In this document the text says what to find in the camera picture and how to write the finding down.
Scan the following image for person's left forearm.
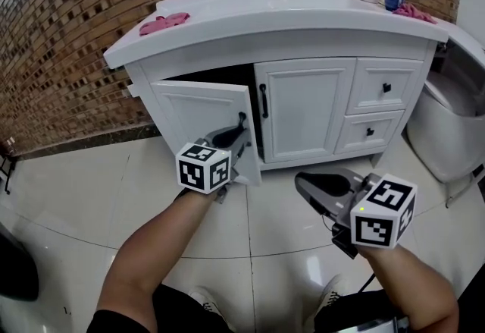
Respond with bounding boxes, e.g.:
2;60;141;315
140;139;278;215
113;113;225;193
96;187;221;319

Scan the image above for black metal stand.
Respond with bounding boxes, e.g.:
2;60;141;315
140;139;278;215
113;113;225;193
0;137;19;195

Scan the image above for small white drawer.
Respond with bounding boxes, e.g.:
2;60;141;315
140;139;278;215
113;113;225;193
334;110;405;156

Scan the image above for white cabinet door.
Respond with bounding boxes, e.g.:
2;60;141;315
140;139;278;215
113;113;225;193
150;79;263;187
253;57;358;165

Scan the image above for pink cloth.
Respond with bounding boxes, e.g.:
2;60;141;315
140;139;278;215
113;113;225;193
392;2;439;24
138;11;191;36

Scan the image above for person's left white shoe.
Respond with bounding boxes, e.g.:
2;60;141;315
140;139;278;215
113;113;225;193
188;287;228;333

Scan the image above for white vanity cabinet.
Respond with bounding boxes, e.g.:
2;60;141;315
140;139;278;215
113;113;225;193
124;39;439;173

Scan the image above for white toilet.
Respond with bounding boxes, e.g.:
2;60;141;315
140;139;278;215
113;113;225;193
407;26;485;184

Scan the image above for large white drawer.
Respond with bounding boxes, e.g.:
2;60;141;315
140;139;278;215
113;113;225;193
346;57;424;115

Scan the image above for silver body-worn box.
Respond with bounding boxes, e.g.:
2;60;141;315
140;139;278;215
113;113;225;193
339;316;412;333

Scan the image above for person's white shoe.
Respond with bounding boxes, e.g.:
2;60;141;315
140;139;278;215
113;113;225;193
188;287;228;333
302;273;349;333

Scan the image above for person's right white shoe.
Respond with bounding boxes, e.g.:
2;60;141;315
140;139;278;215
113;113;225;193
302;273;349;333

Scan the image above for white sink countertop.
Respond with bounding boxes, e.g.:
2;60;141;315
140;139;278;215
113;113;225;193
102;0;450;70

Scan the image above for person's right forearm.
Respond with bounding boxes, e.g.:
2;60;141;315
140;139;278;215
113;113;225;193
358;243;459;331

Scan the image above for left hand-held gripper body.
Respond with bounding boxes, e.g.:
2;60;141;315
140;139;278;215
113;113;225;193
176;137;240;203

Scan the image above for person's black trousers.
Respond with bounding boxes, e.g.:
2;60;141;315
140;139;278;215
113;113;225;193
86;284;399;333

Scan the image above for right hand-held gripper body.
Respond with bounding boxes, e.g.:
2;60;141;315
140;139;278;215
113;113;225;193
331;172;418;259

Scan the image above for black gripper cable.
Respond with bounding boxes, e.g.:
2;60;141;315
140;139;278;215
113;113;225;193
358;272;377;293

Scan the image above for black round object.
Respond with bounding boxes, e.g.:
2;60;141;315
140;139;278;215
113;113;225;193
0;232;40;301

